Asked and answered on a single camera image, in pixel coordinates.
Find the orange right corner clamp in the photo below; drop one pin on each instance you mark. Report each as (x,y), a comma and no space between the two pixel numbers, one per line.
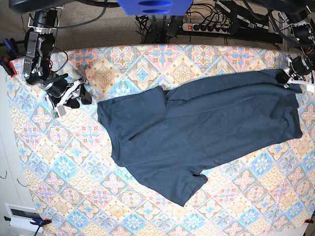
(309,221)

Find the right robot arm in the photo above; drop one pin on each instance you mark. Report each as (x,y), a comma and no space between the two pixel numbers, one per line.
(38,66)

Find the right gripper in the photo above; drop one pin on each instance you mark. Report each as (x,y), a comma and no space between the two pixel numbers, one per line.
(61,94)

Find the dark blue t-shirt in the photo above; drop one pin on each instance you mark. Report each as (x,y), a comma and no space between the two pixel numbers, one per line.
(166,138)

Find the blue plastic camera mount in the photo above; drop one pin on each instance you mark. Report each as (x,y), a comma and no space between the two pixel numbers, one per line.
(155,7)

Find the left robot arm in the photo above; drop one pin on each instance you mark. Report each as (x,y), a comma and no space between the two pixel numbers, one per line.
(301,25)

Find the blue orange bottom clamp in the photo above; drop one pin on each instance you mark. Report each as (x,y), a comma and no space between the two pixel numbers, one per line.
(37,222)

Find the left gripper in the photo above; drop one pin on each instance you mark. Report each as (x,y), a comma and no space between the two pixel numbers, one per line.
(298,71)

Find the white wall outlet box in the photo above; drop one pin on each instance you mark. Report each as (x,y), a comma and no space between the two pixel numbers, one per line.
(21,217)

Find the white power strip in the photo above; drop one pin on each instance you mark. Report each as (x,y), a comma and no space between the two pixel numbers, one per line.
(190,27)

